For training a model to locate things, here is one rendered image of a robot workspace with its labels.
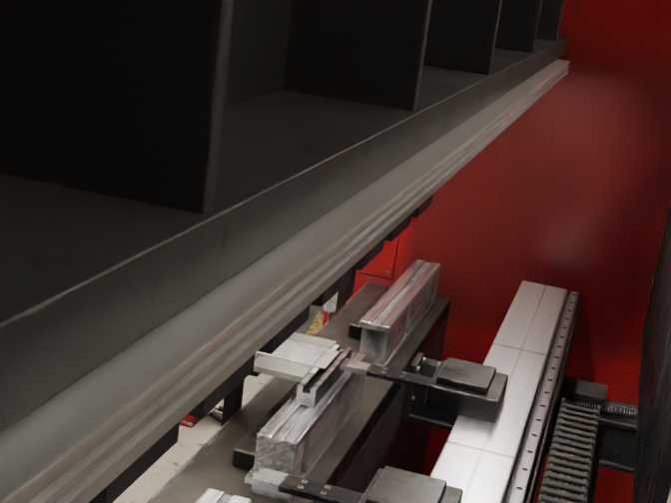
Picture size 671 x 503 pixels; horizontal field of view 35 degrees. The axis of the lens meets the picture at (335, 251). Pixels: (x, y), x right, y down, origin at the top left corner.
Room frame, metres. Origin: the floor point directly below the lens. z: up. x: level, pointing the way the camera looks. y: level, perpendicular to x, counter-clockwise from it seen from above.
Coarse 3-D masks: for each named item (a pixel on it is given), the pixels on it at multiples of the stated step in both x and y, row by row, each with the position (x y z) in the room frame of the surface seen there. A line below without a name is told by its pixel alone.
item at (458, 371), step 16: (352, 368) 1.57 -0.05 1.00; (368, 368) 1.58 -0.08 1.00; (384, 368) 1.58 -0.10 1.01; (448, 368) 1.55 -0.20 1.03; (464, 368) 1.56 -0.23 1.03; (480, 368) 1.56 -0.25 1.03; (416, 384) 1.55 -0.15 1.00; (432, 384) 1.50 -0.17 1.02; (448, 384) 1.50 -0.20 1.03; (464, 384) 1.50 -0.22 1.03; (480, 384) 1.50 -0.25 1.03; (496, 384) 1.54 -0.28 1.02; (432, 400) 1.50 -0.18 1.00; (448, 400) 1.49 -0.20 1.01; (464, 400) 1.48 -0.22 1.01; (480, 400) 1.48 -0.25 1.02; (496, 400) 1.47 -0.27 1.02; (480, 416) 1.48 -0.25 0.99
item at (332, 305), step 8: (352, 272) 1.63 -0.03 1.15; (352, 280) 1.64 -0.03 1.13; (344, 288) 1.59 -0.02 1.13; (352, 288) 1.64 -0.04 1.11; (336, 296) 1.55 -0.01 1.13; (344, 296) 1.60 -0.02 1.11; (328, 304) 1.56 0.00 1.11; (336, 304) 1.56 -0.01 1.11; (344, 304) 1.64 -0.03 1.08; (336, 312) 1.60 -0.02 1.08; (328, 320) 1.55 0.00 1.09
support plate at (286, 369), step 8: (296, 336) 1.69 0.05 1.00; (304, 336) 1.70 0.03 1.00; (312, 336) 1.70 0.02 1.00; (312, 344) 1.66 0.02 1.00; (320, 344) 1.67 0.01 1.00; (328, 344) 1.67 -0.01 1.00; (256, 360) 1.56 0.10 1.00; (264, 360) 1.57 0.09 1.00; (272, 360) 1.57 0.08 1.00; (280, 360) 1.58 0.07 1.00; (256, 368) 1.54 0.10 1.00; (264, 368) 1.54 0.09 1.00; (272, 368) 1.54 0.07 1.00; (280, 368) 1.54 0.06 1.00; (288, 368) 1.55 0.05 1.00; (296, 368) 1.55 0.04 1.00; (304, 368) 1.56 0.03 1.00; (312, 368) 1.56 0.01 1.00; (280, 376) 1.53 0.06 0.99; (288, 376) 1.53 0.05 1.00; (296, 376) 1.52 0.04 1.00; (304, 376) 1.52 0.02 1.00
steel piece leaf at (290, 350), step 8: (288, 344) 1.64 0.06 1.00; (296, 344) 1.65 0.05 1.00; (304, 344) 1.65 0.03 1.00; (256, 352) 1.59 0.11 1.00; (264, 352) 1.60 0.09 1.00; (280, 352) 1.60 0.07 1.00; (288, 352) 1.61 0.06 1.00; (296, 352) 1.61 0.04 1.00; (304, 352) 1.62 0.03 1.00; (312, 352) 1.62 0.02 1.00; (320, 352) 1.63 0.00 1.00; (288, 360) 1.58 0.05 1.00; (296, 360) 1.58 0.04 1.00; (304, 360) 1.58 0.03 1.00; (312, 360) 1.59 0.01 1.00
